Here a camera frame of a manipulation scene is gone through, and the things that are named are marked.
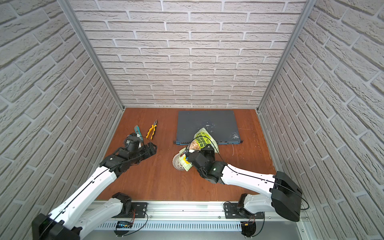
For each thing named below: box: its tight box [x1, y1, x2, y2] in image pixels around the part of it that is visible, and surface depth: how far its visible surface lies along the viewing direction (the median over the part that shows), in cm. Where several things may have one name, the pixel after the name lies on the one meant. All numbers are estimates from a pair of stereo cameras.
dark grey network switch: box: [173, 110, 244, 145], surface depth 108 cm
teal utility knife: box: [134, 125, 142, 137], surface depth 108 cm
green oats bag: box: [188, 127, 220, 154], surface depth 81 cm
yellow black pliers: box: [145, 119, 158, 140], surface depth 108 cm
